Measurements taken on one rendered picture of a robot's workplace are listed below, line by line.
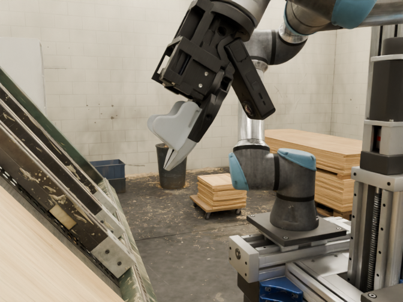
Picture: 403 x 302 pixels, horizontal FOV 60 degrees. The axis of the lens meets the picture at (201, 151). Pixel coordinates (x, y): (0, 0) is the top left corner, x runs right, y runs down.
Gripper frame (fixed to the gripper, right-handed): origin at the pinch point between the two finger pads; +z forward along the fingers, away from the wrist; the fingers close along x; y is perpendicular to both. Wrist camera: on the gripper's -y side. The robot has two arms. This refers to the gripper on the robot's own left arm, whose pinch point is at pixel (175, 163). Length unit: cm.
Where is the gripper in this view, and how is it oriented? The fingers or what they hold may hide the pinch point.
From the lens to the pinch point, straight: 46.0
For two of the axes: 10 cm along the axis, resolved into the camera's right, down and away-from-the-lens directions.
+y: -8.3, -4.1, -3.7
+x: 3.4, 1.5, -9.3
